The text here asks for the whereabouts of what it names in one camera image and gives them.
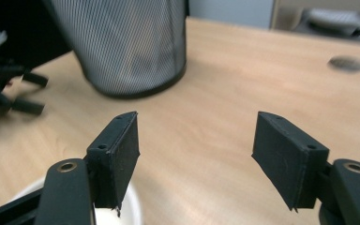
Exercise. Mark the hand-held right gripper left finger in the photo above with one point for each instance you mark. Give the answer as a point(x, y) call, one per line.
point(115, 162)

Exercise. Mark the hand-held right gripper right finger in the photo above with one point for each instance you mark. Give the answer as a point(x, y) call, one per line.
point(289, 162)

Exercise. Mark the white disposable bowl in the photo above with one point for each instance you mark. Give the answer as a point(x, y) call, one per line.
point(128, 212)

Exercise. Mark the black mesh trash bin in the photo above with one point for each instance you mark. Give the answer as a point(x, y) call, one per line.
point(128, 47)

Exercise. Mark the dark round table grommet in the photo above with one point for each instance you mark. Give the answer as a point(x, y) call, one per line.
point(347, 63)

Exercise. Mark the dark object under cabinet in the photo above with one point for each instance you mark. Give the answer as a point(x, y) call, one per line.
point(336, 20)

